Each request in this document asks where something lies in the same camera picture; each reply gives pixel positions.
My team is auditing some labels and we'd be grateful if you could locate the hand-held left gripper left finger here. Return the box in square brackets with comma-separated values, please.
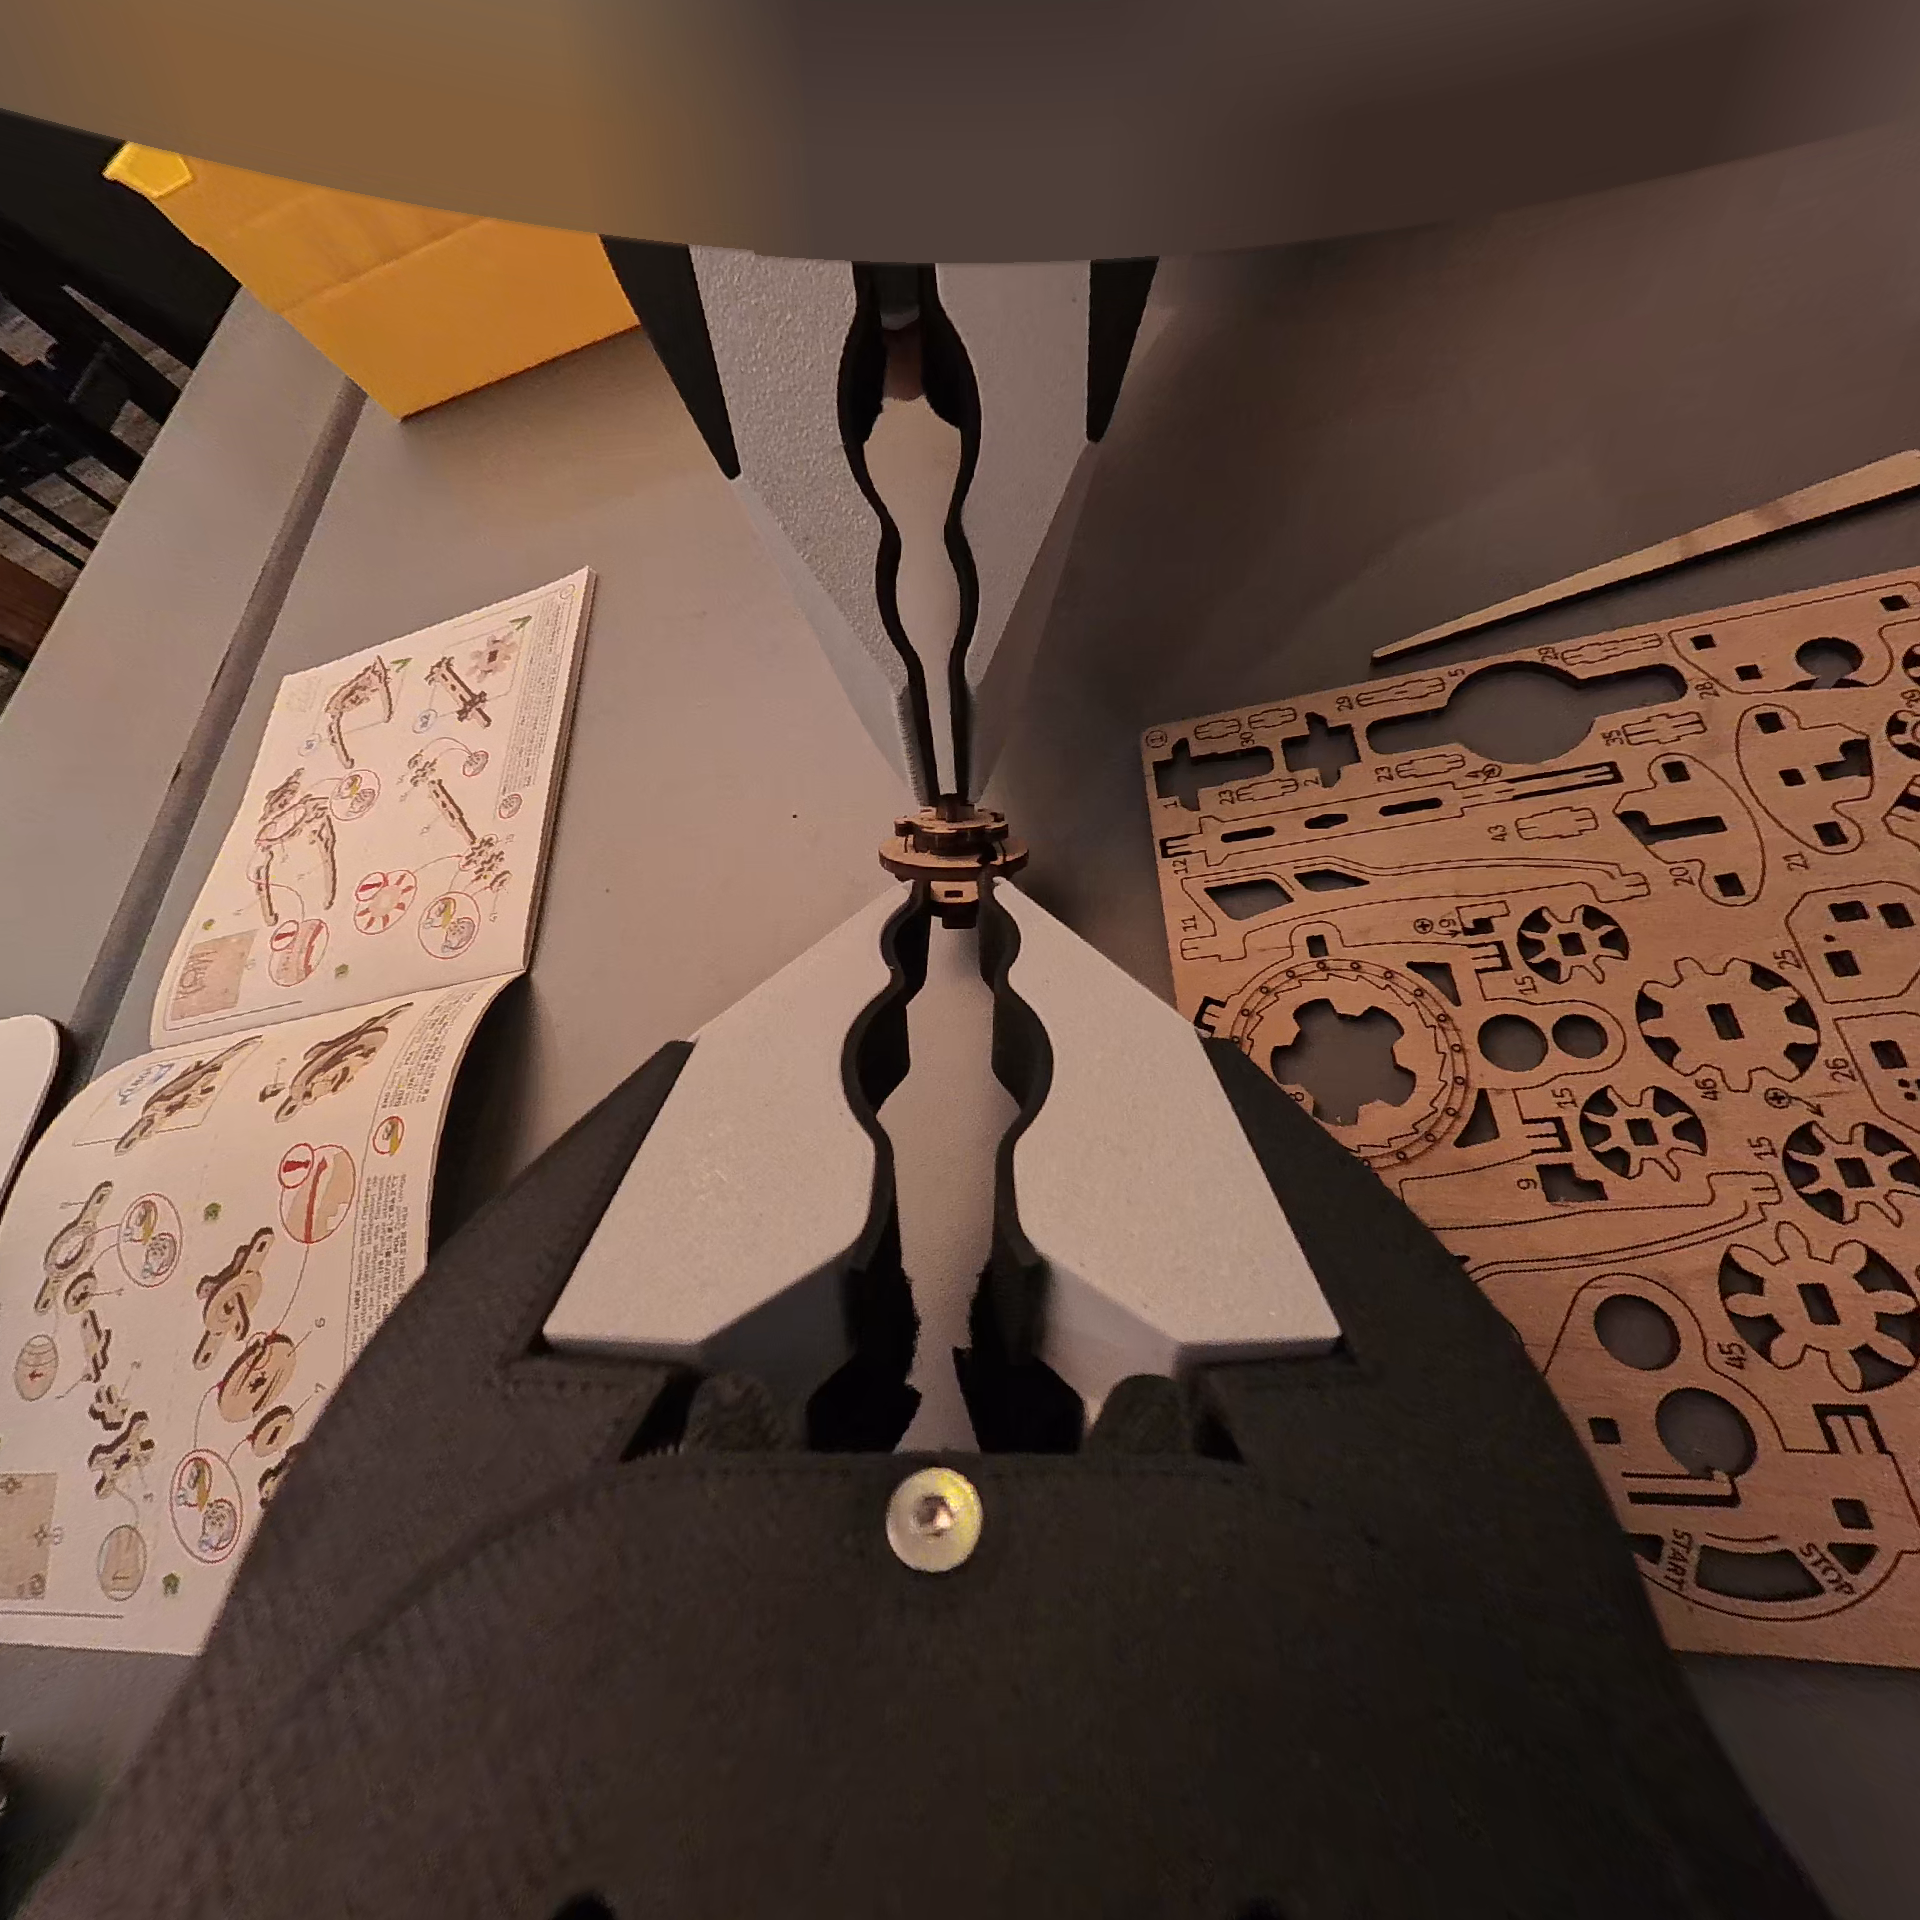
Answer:
[544, 880, 943, 1369]

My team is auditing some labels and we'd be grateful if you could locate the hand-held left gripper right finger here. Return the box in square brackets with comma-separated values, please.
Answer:
[936, 874, 1344, 1372]

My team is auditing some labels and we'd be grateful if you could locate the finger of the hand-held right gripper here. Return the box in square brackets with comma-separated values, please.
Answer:
[599, 240, 962, 801]
[923, 252, 1168, 801]

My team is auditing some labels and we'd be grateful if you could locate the small wooden gear assembly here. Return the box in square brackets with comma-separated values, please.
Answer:
[874, 801, 1029, 918]

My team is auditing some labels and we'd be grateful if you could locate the laser-cut wooden parts sheet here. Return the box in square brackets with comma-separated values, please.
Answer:
[1137, 567, 1920, 1675]

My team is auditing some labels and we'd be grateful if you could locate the yellow cardboard box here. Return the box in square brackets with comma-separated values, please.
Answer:
[103, 140, 647, 421]

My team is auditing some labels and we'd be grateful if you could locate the open instruction booklet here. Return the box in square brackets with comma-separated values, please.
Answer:
[0, 567, 596, 1658]

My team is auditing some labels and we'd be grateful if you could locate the thin wooden stick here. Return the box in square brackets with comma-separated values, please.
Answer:
[1374, 452, 1920, 666]

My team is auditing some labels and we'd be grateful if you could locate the white rounded object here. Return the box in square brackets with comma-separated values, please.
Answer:
[0, 1016, 62, 1202]

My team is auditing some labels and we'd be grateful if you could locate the dark metal rack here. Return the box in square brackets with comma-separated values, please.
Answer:
[0, 112, 245, 652]

